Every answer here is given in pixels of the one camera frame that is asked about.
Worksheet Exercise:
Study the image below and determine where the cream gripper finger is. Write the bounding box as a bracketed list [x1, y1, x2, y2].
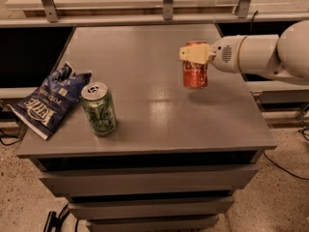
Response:
[179, 43, 215, 64]

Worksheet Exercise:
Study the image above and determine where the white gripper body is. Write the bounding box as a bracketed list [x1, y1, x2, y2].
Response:
[210, 36, 245, 73]

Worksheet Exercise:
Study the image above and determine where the red coke can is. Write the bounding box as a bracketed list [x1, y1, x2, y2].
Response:
[183, 41, 209, 89]

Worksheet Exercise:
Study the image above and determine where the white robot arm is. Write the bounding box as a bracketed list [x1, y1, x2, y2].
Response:
[179, 20, 309, 85]

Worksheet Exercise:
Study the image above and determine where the green soda can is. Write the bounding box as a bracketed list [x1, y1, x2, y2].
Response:
[81, 82, 117, 136]

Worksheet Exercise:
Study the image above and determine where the middle grey drawer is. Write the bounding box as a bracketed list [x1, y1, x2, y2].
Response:
[69, 196, 234, 220]

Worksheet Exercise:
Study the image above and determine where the grey drawer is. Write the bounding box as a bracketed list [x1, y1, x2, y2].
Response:
[69, 196, 234, 220]
[40, 164, 258, 197]
[86, 215, 218, 232]

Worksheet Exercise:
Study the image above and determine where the blue chip bag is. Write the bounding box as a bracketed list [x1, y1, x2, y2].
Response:
[10, 62, 92, 140]

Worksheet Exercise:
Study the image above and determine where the bottom grey drawer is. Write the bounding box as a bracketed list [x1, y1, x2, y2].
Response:
[86, 215, 218, 232]

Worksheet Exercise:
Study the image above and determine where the top grey drawer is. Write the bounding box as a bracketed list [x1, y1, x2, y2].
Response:
[40, 164, 258, 197]

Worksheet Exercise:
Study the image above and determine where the black device on floor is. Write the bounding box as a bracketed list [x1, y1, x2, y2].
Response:
[43, 211, 60, 232]

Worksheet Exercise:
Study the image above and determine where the right metal bracket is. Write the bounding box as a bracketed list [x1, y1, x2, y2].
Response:
[235, 0, 251, 18]

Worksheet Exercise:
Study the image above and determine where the metal bracket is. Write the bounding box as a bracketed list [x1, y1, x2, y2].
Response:
[235, 0, 251, 18]
[162, 0, 174, 20]
[41, 0, 59, 22]

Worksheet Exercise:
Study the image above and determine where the black hanging cable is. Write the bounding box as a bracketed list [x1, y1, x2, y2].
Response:
[249, 10, 260, 34]

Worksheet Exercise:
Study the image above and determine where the middle metal bracket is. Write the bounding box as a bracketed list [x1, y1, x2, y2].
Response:
[162, 0, 174, 20]

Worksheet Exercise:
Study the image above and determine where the black cable right floor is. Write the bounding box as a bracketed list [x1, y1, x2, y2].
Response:
[263, 151, 309, 181]

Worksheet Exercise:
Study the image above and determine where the black cable floor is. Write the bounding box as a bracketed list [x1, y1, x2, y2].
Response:
[0, 126, 27, 147]
[263, 151, 309, 181]

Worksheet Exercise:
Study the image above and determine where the left metal bracket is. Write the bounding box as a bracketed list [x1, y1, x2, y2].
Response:
[41, 0, 59, 22]

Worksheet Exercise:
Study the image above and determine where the black cable left floor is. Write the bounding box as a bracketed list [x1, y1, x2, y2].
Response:
[0, 126, 27, 147]

